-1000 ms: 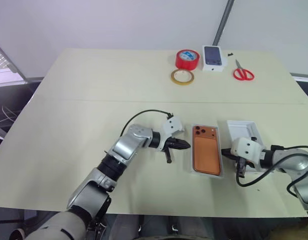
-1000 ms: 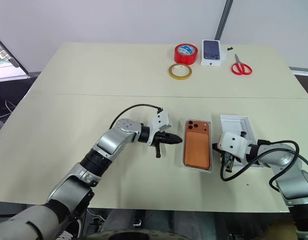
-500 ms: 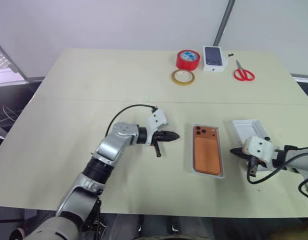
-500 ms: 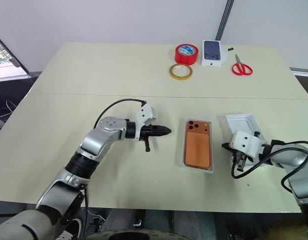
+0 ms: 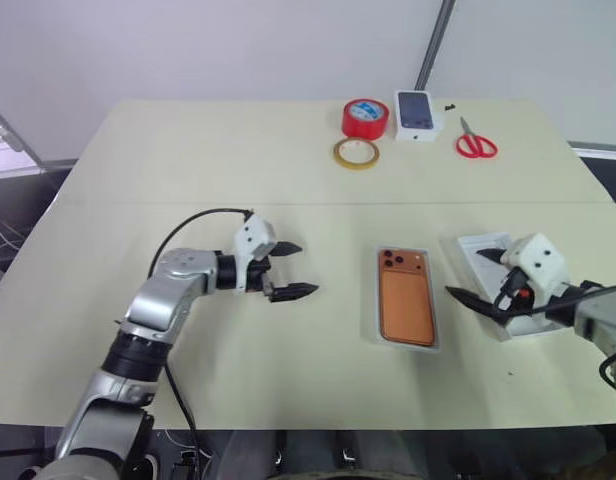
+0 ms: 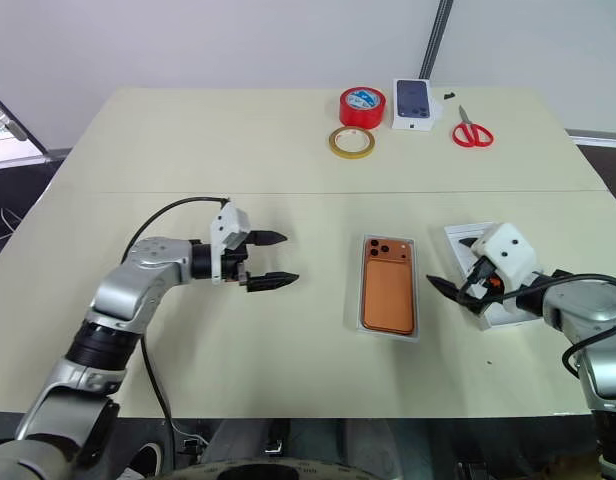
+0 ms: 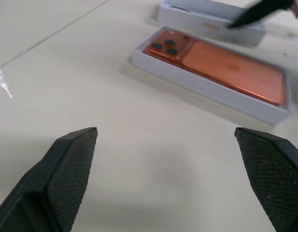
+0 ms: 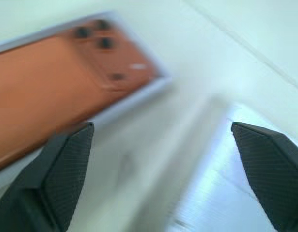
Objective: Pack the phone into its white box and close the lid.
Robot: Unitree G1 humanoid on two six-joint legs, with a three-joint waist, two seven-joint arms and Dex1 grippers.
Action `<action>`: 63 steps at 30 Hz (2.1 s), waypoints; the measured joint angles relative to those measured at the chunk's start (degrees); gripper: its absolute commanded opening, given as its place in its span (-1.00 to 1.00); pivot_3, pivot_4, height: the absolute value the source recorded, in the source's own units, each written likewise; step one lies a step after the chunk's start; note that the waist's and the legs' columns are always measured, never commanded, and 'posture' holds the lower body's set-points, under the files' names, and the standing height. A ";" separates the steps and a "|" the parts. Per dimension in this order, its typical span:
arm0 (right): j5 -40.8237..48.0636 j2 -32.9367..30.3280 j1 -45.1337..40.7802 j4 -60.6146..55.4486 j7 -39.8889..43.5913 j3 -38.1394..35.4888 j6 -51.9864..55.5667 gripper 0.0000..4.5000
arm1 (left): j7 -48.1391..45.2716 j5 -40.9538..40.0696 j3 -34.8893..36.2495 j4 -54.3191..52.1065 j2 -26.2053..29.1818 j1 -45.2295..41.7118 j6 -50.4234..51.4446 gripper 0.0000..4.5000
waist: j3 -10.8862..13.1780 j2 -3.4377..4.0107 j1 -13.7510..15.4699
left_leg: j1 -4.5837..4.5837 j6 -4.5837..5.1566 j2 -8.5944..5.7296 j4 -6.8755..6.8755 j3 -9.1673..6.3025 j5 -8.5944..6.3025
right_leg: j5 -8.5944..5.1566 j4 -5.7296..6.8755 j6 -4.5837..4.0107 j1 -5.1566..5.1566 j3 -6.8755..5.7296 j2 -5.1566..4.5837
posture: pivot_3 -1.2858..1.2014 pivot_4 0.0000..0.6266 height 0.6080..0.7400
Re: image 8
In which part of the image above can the orange smartphone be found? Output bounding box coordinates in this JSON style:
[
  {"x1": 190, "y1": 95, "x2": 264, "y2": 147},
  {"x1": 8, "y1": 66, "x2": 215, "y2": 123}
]
[{"x1": 0, "y1": 19, "x2": 164, "y2": 174}]

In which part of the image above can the white phone box lid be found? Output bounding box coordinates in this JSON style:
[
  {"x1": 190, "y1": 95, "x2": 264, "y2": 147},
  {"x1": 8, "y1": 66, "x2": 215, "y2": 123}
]
[{"x1": 66, "y1": 94, "x2": 285, "y2": 232}]

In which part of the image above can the white box base brown inside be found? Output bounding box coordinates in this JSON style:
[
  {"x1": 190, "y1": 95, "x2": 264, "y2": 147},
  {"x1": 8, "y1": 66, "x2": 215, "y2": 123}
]
[{"x1": 0, "y1": 11, "x2": 174, "y2": 194}]

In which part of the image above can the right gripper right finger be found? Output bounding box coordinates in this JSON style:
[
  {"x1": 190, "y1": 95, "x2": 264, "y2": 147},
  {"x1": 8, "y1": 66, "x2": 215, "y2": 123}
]
[{"x1": 230, "y1": 121, "x2": 298, "y2": 232}]

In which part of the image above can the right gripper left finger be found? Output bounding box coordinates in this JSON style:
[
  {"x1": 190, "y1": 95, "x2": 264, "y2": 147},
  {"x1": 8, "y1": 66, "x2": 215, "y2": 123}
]
[{"x1": 0, "y1": 122, "x2": 95, "y2": 232}]

